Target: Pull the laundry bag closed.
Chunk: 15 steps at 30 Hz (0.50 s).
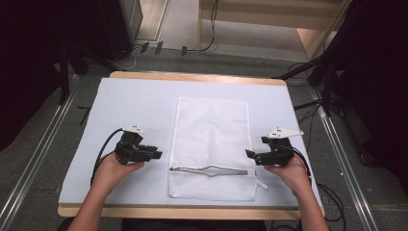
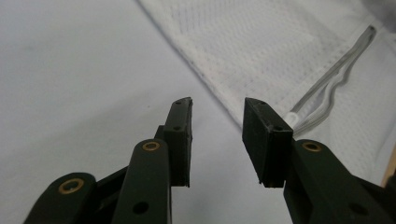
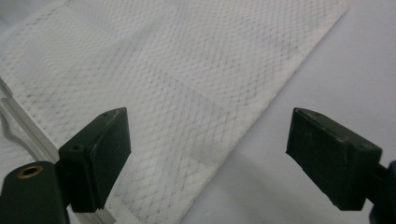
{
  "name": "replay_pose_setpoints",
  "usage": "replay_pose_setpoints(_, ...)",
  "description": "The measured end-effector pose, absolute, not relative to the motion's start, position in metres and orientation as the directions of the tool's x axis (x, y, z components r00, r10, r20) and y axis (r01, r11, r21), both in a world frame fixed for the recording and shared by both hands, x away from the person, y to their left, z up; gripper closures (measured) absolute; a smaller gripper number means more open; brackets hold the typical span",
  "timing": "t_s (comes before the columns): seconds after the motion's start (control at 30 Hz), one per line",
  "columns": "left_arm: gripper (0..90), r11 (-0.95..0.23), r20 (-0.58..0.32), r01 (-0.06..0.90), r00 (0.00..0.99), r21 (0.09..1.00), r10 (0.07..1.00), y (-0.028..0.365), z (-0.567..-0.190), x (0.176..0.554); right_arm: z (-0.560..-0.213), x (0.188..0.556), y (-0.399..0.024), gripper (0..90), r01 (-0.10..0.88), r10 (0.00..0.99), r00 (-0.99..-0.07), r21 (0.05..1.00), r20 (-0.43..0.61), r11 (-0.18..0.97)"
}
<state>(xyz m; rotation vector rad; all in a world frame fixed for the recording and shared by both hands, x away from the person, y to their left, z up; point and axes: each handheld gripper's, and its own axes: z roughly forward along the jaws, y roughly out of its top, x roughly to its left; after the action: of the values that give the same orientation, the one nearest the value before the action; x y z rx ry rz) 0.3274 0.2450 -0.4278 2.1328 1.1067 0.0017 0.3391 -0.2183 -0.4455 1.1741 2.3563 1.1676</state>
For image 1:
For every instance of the wooden table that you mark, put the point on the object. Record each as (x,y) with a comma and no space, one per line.
(192,213)

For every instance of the person's dark clothing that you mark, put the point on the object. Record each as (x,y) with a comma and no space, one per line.
(192,225)

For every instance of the person's right hand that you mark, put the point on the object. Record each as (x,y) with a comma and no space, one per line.
(290,174)

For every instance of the metal floor rail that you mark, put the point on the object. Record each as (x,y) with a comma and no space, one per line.
(35,150)
(348,170)

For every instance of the black metal stand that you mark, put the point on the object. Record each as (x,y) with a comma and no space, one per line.
(64,77)
(324,80)

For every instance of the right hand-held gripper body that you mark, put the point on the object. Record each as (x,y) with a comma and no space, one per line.
(279,150)

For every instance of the black curtain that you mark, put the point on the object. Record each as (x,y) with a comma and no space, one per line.
(29,57)
(375,80)

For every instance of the black cabinet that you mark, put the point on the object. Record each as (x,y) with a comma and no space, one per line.
(126,25)

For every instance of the white table mat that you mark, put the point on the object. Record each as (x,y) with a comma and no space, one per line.
(134,109)

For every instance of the person's left hand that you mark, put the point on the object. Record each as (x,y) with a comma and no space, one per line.
(110,171)

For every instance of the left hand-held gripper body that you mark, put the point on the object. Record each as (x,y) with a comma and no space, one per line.
(130,150)

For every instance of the wooden shelf unit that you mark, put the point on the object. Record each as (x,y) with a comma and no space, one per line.
(266,16)

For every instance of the white mesh laundry bag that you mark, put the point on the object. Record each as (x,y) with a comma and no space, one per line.
(210,134)

